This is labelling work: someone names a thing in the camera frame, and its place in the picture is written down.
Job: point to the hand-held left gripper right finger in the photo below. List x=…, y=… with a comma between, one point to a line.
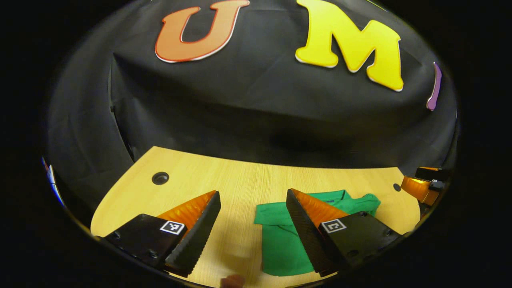
x=308, y=236

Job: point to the green T-shirt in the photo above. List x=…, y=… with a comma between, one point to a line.
x=282, y=244

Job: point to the black backdrop cloth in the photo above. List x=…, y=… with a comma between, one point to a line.
x=260, y=104

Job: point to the white blue-edged panel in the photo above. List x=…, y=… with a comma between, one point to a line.
x=51, y=180

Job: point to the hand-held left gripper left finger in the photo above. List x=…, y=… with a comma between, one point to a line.
x=196, y=240

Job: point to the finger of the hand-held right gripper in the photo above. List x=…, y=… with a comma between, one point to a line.
x=420, y=190
x=432, y=174

